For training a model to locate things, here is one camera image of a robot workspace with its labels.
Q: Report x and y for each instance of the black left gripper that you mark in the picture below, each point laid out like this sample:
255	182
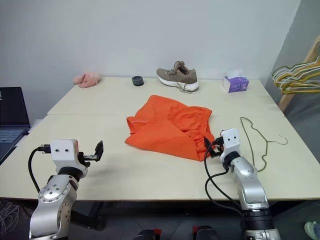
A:
86	158

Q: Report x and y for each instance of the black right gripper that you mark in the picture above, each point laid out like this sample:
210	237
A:
218	147

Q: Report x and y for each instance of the orange shorts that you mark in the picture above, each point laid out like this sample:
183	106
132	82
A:
165	127

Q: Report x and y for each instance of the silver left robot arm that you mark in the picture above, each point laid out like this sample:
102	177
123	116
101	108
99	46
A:
53	197

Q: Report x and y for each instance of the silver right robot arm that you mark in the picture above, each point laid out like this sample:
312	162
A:
250	180

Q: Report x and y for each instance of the purple tissue box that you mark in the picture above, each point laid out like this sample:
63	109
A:
236	83

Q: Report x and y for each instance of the taupe knit sneaker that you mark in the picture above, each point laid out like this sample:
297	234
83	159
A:
178	76

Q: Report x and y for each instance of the black round tape roll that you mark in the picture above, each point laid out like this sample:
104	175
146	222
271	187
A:
138	81

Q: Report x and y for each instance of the dark rounded shape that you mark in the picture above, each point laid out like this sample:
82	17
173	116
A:
206	233
147	235

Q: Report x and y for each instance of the light wooden clothes rack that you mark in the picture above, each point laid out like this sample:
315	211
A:
287	98

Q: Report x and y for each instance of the dark blue laptop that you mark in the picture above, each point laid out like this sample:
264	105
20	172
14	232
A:
11	117

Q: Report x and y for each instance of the bunch of coloured hangers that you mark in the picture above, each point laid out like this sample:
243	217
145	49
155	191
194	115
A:
295	83

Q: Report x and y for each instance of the dark scribble pattern mat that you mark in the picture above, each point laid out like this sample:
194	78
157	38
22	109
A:
12	217

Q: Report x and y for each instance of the pale mint shoe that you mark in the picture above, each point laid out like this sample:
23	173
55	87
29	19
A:
313	231

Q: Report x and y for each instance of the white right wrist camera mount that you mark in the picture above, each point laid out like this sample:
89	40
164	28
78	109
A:
231	141

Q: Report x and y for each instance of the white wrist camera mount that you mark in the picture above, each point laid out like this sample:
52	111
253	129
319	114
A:
63	152
231	141

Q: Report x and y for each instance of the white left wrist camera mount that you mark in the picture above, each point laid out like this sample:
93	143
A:
63	152

